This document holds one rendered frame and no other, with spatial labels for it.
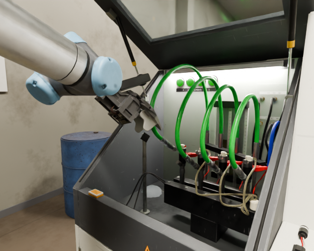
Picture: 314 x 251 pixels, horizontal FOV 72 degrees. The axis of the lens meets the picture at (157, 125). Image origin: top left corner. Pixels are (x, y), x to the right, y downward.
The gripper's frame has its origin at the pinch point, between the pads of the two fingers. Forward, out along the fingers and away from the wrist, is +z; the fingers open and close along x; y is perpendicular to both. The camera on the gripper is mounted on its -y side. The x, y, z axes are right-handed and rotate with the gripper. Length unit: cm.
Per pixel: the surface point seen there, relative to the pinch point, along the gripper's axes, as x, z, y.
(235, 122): 23.0, 7.2, -4.2
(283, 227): 27.1, 33.1, 9.8
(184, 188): -4.5, 25.1, 7.8
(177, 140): 7.3, 4.9, 2.7
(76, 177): -179, 40, 10
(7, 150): -231, -24, 23
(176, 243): 10.8, 17.6, 26.3
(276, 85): 16, 26, -41
